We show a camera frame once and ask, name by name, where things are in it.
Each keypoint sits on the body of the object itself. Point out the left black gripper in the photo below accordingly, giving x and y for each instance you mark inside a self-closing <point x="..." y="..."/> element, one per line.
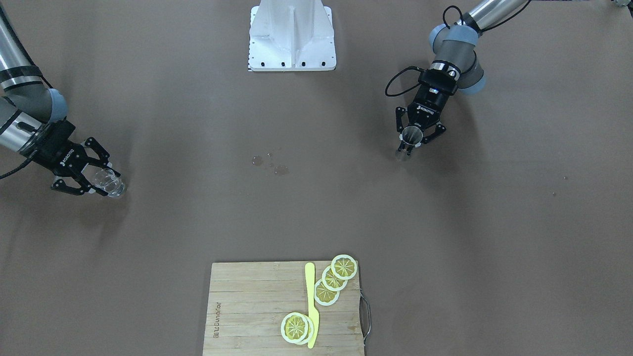
<point x="426" y="108"/>

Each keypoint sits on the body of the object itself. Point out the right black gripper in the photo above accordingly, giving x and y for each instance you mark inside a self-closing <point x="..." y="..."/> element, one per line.
<point x="60" y="154"/>

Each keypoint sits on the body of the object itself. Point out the steel jigger shaker cup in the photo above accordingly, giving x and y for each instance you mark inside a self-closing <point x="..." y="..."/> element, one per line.
<point x="411" y="138"/>

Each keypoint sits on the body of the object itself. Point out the clear glass measuring cup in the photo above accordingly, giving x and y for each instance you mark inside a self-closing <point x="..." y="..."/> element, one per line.
<point x="106" y="180"/>

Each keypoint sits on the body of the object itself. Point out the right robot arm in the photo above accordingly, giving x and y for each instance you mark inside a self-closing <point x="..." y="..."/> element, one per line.
<point x="33" y="123"/>

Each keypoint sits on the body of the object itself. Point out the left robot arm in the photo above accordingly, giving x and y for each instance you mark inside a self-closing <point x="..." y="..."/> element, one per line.
<point x="454" y="44"/>

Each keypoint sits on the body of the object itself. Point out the wooden cutting board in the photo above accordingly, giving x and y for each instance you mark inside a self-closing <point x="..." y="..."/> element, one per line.
<point x="247" y="302"/>

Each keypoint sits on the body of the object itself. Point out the yellow plastic knife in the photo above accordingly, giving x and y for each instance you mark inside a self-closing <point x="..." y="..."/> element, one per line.
<point x="313" y="313"/>

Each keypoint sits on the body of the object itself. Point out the lemon slice on board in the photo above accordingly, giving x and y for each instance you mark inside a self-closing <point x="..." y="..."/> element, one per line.
<point x="293" y="327"/>

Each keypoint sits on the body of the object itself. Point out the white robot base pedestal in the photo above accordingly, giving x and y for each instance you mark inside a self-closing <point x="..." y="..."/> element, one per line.
<point x="291" y="35"/>

